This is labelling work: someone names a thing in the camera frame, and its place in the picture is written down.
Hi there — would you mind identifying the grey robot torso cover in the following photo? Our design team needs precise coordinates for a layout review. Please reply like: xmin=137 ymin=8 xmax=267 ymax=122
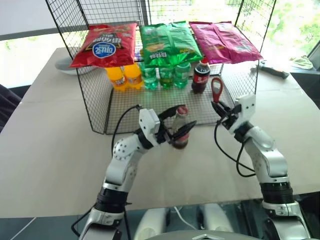
xmin=148 ymin=229 xmax=254 ymax=240

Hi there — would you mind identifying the pink chip bag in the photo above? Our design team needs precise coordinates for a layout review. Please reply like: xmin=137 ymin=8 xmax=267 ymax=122
xmin=212 ymin=21 xmax=264 ymax=64
xmin=188 ymin=21 xmax=229 ymax=65

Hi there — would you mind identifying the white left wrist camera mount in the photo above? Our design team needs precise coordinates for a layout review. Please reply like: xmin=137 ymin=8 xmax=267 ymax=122
xmin=138 ymin=108 xmax=161 ymax=141

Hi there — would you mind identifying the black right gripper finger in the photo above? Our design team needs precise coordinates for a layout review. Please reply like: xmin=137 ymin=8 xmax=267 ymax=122
xmin=218 ymin=99 xmax=234 ymax=114
xmin=211 ymin=100 xmax=227 ymax=119

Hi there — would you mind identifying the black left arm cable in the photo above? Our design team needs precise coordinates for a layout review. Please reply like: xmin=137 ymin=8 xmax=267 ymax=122
xmin=111 ymin=104 xmax=142 ymax=152

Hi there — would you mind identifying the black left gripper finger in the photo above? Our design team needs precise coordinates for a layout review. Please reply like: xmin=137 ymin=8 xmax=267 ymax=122
xmin=171 ymin=120 xmax=198 ymax=142
xmin=157 ymin=105 xmax=181 ymax=121

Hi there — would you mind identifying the green soda bottle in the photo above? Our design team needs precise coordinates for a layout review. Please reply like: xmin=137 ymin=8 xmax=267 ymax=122
xmin=138 ymin=62 xmax=159 ymax=91
xmin=173 ymin=62 xmax=193 ymax=89
xmin=158 ymin=65 xmax=176 ymax=90

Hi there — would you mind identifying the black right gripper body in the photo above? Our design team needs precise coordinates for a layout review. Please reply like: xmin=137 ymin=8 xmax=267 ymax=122
xmin=219 ymin=106 xmax=242 ymax=130

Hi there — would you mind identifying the orange soda bottle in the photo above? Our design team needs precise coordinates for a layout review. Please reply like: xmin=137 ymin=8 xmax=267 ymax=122
xmin=123 ymin=63 xmax=144 ymax=91
xmin=105 ymin=65 xmax=129 ymax=93

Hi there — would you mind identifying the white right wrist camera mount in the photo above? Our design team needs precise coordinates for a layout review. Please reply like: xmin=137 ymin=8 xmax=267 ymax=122
xmin=228 ymin=94 xmax=257 ymax=133

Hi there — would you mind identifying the pale green cloth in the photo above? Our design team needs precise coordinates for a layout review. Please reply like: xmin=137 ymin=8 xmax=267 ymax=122
xmin=289 ymin=55 xmax=314 ymax=71

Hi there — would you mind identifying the white cable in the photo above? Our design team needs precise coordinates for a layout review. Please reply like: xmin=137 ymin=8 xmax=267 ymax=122
xmin=172 ymin=205 xmax=199 ymax=230

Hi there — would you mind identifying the black wire mesh rack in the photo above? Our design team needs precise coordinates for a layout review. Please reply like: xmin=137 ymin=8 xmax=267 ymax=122
xmin=45 ymin=0 xmax=277 ymax=136

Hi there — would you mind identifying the red bottle opener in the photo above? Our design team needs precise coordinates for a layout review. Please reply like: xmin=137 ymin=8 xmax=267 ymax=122
xmin=210 ymin=77 xmax=224 ymax=104

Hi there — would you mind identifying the black and white hand tool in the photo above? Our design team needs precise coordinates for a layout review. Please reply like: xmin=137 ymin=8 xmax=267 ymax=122
xmin=250 ymin=59 xmax=291 ymax=81

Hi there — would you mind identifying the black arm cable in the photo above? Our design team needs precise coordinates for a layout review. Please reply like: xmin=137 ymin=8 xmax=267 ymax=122
xmin=213 ymin=119 xmax=256 ymax=178
xmin=111 ymin=104 xmax=142 ymax=152

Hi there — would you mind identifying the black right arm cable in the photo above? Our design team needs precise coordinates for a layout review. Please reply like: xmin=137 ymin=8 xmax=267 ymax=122
xmin=213 ymin=119 xmax=256 ymax=178

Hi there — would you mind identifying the glass bottle with red cap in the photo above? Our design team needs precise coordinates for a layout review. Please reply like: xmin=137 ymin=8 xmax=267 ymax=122
xmin=170 ymin=105 xmax=190 ymax=151

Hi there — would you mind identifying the cola bottle with red cap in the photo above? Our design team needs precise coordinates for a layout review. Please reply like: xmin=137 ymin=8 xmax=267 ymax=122
xmin=191 ymin=58 xmax=212 ymax=95

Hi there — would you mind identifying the red chip bag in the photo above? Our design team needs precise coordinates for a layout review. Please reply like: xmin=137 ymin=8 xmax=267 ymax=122
xmin=68 ymin=23 xmax=139 ymax=69

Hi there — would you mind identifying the white rounded robot leg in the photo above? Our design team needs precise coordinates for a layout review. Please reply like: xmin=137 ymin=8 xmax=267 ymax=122
xmin=135 ymin=207 xmax=168 ymax=240
xmin=202 ymin=203 xmax=235 ymax=234

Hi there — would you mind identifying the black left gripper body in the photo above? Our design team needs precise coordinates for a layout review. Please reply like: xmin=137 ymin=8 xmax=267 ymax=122
xmin=154 ymin=119 xmax=176 ymax=147

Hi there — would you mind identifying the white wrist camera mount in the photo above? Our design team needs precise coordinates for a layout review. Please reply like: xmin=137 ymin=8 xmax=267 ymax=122
xmin=228 ymin=94 xmax=257 ymax=133
xmin=138 ymin=108 xmax=161 ymax=141

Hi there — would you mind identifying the green chip bag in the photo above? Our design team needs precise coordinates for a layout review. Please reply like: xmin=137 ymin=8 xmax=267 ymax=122
xmin=168 ymin=20 xmax=204 ymax=64
xmin=138 ymin=23 xmax=179 ymax=68

